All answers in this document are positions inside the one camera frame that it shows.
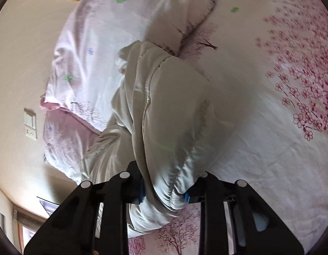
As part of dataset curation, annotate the pink floral bed sheet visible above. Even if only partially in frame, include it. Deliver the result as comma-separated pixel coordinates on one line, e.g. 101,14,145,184
126,0,328,255

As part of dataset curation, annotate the beige puffer down jacket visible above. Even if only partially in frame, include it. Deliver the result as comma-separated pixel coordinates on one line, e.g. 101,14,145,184
81,41,251,238

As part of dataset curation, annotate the pink floral right pillow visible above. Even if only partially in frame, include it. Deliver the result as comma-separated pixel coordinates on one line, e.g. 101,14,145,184
45,0,213,121

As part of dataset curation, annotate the glass bedside cabinet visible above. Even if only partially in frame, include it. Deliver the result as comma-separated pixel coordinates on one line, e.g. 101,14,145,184
37,196,60,216

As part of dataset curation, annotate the pink floral pillow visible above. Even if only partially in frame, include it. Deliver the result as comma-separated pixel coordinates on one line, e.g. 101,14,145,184
41,99,107,184
45,0,213,121

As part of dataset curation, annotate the white wall switch plate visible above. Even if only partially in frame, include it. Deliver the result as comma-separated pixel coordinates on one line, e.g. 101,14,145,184
24,109,37,140

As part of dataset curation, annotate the pink floral left pillow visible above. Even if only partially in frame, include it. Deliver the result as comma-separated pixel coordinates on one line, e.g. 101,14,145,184
41,99,107,184

